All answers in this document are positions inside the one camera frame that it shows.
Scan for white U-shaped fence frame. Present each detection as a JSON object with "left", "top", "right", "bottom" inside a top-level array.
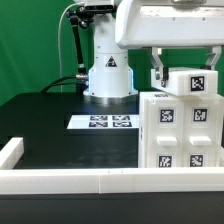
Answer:
[{"left": 0, "top": 137, "right": 224, "bottom": 195}]

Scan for white door panel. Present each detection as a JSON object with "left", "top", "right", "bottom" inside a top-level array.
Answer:
[
  {"left": 183, "top": 95, "right": 224, "bottom": 168},
  {"left": 148, "top": 100, "right": 183, "bottom": 168}
]

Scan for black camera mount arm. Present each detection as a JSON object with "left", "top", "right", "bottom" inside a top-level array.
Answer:
[{"left": 66, "top": 6, "right": 90, "bottom": 95}]

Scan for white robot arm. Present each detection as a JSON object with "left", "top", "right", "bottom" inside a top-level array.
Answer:
[{"left": 74, "top": 0, "right": 224, "bottom": 103}]

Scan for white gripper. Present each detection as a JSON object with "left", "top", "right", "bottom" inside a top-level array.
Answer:
[{"left": 115, "top": 0, "right": 224, "bottom": 87}]

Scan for white cable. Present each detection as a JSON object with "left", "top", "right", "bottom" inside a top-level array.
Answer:
[{"left": 57, "top": 2, "right": 78, "bottom": 94}]

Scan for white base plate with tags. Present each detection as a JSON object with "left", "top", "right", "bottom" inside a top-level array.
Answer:
[{"left": 67, "top": 114, "right": 139, "bottom": 130}]

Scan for white cabinet body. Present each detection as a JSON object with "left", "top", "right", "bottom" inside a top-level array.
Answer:
[{"left": 138, "top": 92, "right": 224, "bottom": 168}]

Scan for black cable bundle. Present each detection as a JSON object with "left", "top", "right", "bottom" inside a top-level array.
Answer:
[{"left": 39, "top": 75, "right": 88, "bottom": 94}]

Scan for white cabinet top block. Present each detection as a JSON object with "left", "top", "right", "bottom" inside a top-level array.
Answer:
[{"left": 151, "top": 67, "right": 218, "bottom": 96}]

